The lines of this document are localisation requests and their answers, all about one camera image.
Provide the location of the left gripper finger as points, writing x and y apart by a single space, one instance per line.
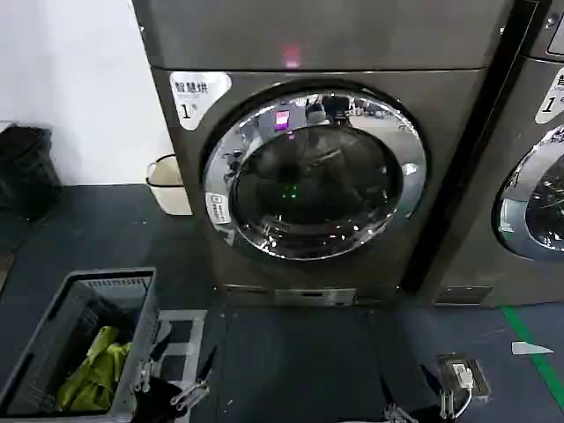
154 354
205 370

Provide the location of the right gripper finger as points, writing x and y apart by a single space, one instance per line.
390 403
445 401

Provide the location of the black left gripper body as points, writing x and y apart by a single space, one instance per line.
158 405

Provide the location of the grey plastic laundry basket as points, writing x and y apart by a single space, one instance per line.
145 308

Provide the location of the yellow-green garment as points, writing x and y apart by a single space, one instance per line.
97 374

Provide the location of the white floor tape piece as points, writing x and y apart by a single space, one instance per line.
529 348

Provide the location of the green floor tape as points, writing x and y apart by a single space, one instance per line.
533 348

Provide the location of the cream plastic bin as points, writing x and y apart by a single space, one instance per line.
169 185

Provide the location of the round glass dryer door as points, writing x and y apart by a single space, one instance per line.
317 198
542 198

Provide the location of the black waste bin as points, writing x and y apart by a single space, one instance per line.
26 172

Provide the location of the white number sticker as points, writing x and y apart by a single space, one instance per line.
551 97
198 99

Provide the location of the grey front-loading dryer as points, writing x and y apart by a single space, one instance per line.
440 110
517 88

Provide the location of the grey metal floor frame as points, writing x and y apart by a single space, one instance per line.
198 335

